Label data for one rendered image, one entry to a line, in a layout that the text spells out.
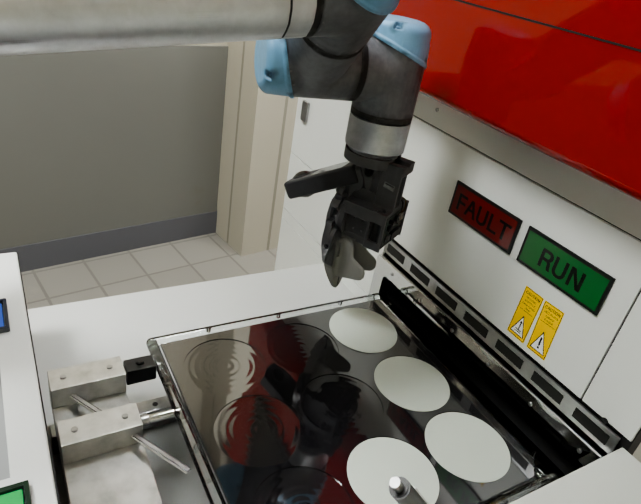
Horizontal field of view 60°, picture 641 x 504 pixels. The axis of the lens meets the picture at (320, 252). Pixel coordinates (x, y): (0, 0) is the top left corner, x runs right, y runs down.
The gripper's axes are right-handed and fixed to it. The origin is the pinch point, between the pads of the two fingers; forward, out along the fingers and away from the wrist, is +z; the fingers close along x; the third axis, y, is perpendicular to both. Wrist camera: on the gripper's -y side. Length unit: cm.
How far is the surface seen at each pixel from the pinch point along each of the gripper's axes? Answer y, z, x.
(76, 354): -25.5, 14.1, -24.0
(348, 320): 3.9, 6.0, 0.1
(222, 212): -123, 82, 129
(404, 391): 16.6, 6.1, -7.7
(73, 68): -150, 15, 72
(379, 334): 8.9, 6.1, 0.5
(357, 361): 9.2, 6.1, -6.8
